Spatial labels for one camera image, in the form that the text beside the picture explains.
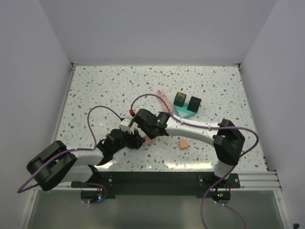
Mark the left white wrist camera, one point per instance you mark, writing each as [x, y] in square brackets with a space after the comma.
[126, 125]

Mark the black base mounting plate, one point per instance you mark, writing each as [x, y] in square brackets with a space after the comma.
[111, 184]

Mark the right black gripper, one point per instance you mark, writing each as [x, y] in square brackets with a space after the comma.
[150, 135]

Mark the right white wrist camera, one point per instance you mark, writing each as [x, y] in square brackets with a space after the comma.
[132, 113]

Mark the orange plug adapter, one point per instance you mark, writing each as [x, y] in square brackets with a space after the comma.
[183, 144]

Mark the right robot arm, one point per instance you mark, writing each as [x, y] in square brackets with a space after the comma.
[226, 139]

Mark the green cube adapter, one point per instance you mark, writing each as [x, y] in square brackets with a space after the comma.
[179, 99]

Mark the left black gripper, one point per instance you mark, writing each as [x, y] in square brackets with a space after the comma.
[136, 142]

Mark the pink power strip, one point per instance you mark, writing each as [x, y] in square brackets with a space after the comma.
[147, 141]

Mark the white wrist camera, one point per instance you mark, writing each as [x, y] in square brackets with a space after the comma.
[126, 125]
[132, 113]

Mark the black cube adapter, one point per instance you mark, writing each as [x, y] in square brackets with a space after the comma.
[194, 104]

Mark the teal triangular socket base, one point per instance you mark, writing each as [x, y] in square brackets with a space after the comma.
[183, 112]

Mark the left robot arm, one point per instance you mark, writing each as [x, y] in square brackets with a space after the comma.
[57, 163]

